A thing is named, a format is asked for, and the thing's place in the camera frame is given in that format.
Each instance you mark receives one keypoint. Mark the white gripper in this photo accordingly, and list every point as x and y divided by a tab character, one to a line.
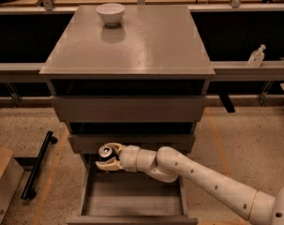
128	158

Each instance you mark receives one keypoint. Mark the blue pepsi can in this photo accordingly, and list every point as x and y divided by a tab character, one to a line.
107	152

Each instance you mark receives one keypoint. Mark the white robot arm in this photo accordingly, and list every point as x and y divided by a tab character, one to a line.
167	164

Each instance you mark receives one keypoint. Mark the grey middle drawer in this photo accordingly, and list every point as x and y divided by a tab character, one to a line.
90	143

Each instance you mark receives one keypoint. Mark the grey open bottom drawer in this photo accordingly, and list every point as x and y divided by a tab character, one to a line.
128	198

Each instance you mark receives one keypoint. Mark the grey top drawer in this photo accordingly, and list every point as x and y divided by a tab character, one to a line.
128	109

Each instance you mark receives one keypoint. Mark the grey drawer cabinet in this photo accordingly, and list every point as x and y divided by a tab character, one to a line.
142	82

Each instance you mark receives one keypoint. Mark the black metal bar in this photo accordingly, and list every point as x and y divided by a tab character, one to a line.
29	192

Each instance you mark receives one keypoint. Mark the cardboard box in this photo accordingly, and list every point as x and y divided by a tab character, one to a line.
10	176

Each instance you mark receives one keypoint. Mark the white ceramic bowl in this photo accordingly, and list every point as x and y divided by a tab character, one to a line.
111	13

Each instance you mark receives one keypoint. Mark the clear sanitizer pump bottle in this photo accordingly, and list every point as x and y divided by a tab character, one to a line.
256	58

